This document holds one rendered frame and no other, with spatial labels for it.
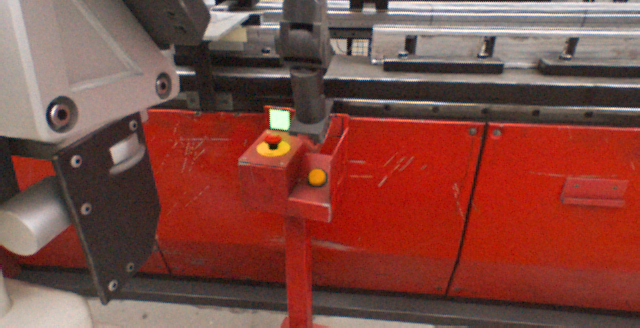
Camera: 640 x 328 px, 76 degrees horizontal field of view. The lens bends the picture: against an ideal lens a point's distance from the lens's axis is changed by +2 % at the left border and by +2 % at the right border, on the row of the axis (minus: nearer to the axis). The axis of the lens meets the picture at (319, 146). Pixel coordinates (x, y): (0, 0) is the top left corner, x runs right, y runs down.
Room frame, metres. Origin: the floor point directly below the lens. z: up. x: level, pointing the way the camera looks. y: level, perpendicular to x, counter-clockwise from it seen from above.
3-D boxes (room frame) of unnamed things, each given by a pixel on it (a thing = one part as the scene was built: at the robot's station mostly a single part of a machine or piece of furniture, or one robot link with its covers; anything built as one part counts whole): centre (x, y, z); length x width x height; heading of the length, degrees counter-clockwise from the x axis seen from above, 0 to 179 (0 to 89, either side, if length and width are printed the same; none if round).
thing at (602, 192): (0.90, -0.73, 0.59); 0.15 x 0.02 x 0.07; 84
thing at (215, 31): (1.01, 0.29, 1.00); 0.26 x 0.18 x 0.01; 174
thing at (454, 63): (1.04, -0.32, 0.89); 0.30 x 0.05 x 0.03; 84
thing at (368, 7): (1.28, -0.15, 1.01); 0.26 x 0.12 x 0.05; 174
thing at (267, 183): (0.78, 0.05, 0.75); 0.20 x 0.16 x 0.18; 74
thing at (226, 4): (1.32, 0.27, 1.01); 0.26 x 0.12 x 0.05; 174
